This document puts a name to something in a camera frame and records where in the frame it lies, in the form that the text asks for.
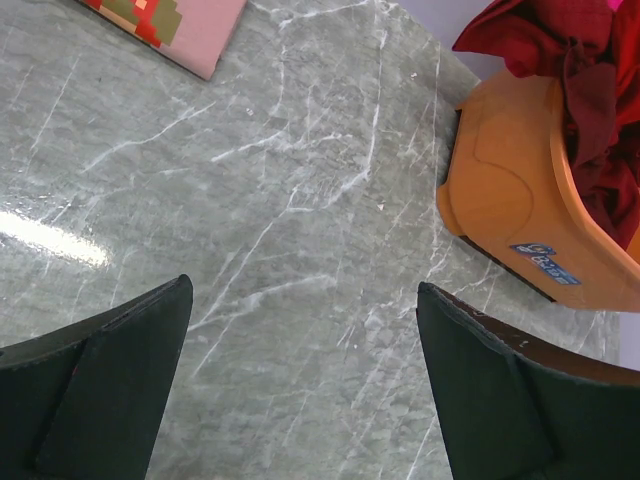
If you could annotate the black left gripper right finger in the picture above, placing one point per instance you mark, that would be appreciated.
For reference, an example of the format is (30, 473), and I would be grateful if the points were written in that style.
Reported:
(513, 406)

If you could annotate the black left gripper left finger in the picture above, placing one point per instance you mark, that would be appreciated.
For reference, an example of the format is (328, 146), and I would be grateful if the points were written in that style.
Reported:
(86, 401)

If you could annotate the orange plastic laundry basket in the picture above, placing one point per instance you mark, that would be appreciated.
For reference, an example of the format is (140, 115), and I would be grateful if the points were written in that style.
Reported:
(509, 192)

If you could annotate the dark maroon crumpled shirt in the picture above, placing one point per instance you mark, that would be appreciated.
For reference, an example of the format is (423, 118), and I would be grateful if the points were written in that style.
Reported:
(603, 156)

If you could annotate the bright red crumpled shirt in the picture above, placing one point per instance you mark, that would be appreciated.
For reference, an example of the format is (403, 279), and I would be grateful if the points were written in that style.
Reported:
(533, 37)

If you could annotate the folded pink printed t-shirt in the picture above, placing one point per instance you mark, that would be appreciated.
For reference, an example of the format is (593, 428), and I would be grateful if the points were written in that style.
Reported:
(191, 33)

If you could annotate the magenta pink crumpled shirt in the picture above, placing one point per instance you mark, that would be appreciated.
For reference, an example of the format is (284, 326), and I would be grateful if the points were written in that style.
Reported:
(616, 3)

